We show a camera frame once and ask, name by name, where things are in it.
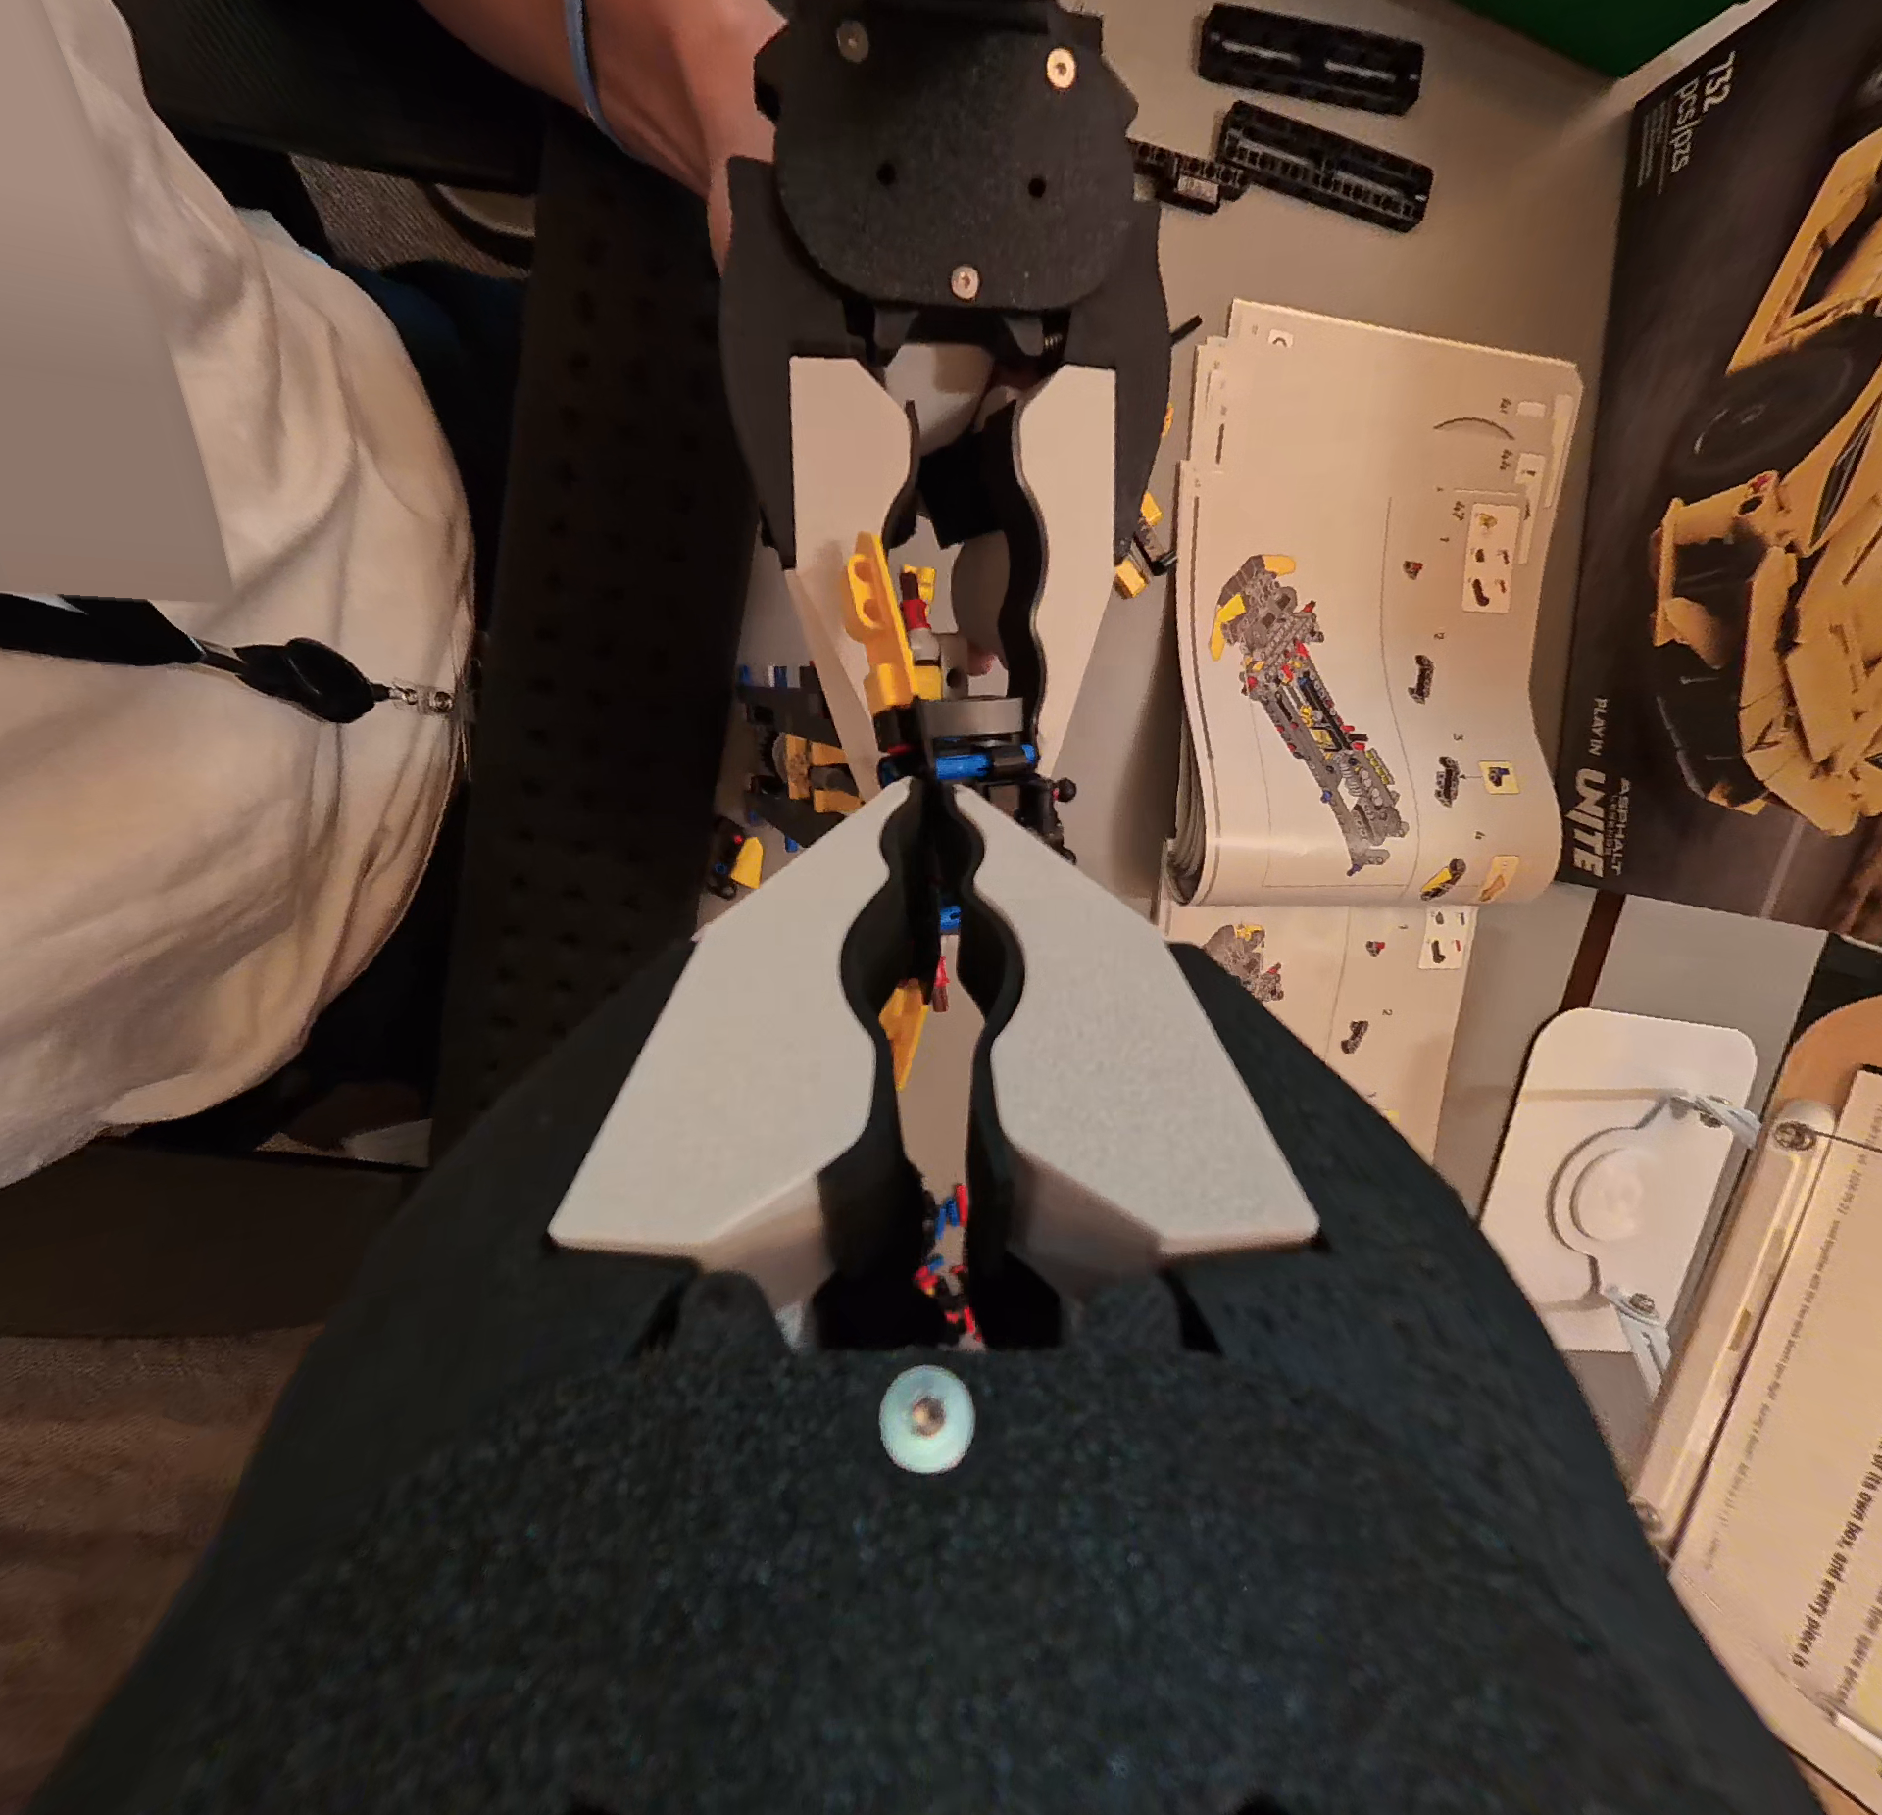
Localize dark lego set box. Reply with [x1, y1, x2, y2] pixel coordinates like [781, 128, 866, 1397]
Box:
[1561, 0, 1882, 949]

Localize black lego frame piece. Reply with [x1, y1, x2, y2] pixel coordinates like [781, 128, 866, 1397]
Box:
[1197, 7, 1424, 114]
[1216, 101, 1435, 233]

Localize person's left hand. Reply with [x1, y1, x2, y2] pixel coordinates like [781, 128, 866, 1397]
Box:
[605, 0, 785, 262]

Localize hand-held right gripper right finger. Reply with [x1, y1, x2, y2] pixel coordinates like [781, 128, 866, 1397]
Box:
[949, 786, 1325, 1349]

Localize dark perforated cloth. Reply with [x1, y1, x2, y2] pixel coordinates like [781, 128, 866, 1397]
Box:
[434, 111, 781, 1159]

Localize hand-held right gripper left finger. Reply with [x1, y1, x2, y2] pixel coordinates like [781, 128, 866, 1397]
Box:
[549, 777, 942, 1352]

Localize scattered small lego pins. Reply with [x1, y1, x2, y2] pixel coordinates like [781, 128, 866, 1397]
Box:
[920, 1183, 978, 1338]

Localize lego car chassis model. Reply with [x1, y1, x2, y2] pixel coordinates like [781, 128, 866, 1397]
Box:
[732, 526, 1083, 1097]

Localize blue wristband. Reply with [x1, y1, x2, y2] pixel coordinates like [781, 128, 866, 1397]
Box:
[562, 0, 616, 139]

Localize black body strap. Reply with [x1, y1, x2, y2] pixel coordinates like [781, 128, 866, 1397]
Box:
[0, 592, 456, 729]

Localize lego instruction booklet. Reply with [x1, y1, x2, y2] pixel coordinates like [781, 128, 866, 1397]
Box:
[1162, 301, 1589, 1160]

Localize yellow thin lego beam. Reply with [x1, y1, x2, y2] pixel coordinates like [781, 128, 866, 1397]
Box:
[842, 529, 942, 713]

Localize black lego beam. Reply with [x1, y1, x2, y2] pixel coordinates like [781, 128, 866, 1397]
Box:
[1130, 139, 1252, 215]

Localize printed instruction sheet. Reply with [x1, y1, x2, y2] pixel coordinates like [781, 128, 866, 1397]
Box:
[1677, 1067, 1882, 1776]

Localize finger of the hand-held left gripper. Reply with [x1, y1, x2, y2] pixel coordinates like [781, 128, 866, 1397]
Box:
[785, 357, 920, 762]
[1012, 365, 1121, 738]

